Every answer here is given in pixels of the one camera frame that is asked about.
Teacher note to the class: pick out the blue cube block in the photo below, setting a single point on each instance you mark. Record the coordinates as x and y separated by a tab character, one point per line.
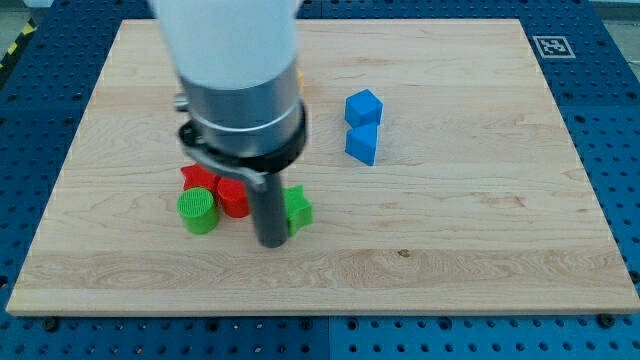
363	108

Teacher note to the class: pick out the yellow block behind arm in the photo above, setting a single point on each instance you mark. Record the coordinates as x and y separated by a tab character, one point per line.
300	80

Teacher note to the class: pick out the red cylinder block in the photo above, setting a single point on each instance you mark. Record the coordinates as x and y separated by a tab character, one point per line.
232	197

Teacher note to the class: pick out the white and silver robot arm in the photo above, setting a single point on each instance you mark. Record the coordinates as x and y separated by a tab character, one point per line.
237	65

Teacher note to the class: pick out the green star block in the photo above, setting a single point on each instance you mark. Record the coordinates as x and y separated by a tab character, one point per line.
299	210

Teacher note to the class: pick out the black clamp ring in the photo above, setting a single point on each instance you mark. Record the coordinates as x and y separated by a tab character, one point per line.
253	171

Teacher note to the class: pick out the white fiducial marker tag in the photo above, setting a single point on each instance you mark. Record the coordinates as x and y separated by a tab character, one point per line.
553	47

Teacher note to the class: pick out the wooden board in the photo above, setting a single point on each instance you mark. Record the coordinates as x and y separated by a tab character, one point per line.
477	203

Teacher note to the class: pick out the red star block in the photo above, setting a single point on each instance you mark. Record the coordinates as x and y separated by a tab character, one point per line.
195	176

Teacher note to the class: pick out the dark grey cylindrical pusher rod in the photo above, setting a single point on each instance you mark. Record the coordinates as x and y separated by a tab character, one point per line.
267	206

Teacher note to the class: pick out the blue triangle block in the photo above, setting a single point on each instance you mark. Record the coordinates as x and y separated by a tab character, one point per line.
361	143

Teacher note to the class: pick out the green cylinder block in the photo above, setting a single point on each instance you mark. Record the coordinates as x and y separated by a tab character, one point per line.
197	209

